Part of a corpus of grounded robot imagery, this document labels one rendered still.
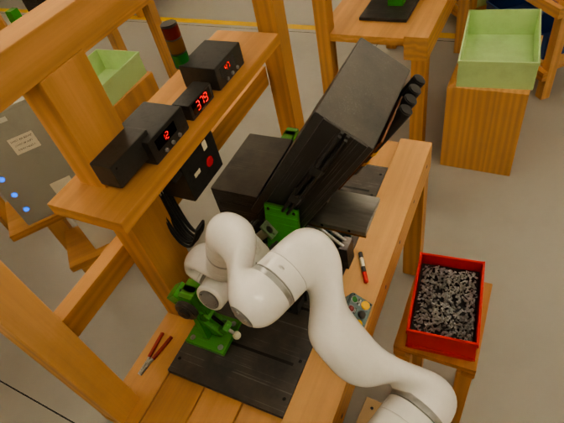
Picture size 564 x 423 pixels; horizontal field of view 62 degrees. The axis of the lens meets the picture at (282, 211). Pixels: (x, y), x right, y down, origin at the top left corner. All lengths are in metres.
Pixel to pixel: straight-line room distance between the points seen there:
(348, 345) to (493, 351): 1.76
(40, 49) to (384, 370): 0.93
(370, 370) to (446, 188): 2.42
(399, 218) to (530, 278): 1.19
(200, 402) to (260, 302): 0.82
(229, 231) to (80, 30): 0.57
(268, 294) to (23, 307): 0.60
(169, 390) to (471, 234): 2.00
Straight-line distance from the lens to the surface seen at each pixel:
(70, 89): 1.17
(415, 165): 2.05
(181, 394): 1.63
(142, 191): 1.21
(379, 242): 1.77
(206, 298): 1.27
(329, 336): 0.88
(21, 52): 1.10
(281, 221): 1.45
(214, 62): 1.47
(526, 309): 2.76
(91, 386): 1.47
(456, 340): 1.55
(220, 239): 0.92
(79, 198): 1.29
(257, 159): 1.65
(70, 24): 1.18
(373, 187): 1.96
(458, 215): 3.09
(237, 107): 1.92
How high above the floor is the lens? 2.28
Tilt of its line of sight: 46 degrees down
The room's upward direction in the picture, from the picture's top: 14 degrees counter-clockwise
